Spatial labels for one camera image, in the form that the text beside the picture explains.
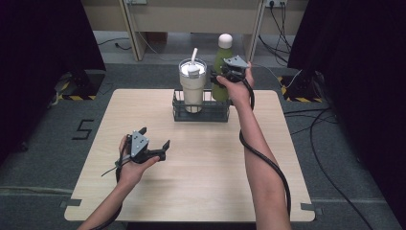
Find black hanging cable bundle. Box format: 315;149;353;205
258;2;293;66

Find long black floor cables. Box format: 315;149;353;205
282;106;375;230

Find black curtain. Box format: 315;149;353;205
0;0;107;162
286;0;406;221

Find green bottle with white cap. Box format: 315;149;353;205
211;33;234;104

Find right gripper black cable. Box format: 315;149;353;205
238;78;292;219

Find short black floor cable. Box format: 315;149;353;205
98;37;132;52

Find person's left hand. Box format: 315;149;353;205
118;134;161;190

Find dark wire basket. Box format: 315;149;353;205
171;89;234;124

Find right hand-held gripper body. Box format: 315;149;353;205
215;55;250;84

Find gray tape piece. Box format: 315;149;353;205
300;202;324;216
58;198;82;209

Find white tumbler with straw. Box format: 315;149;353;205
177;47;209;114

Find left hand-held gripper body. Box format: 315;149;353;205
128;129;168;165

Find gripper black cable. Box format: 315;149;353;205
90;135;132;230
238;78;292;219

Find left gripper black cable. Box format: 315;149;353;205
90;135;132;230

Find black stand base striped tape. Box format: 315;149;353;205
57;71;106;102
277;70;324;104

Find person's right hand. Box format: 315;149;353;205
216;61;256;108

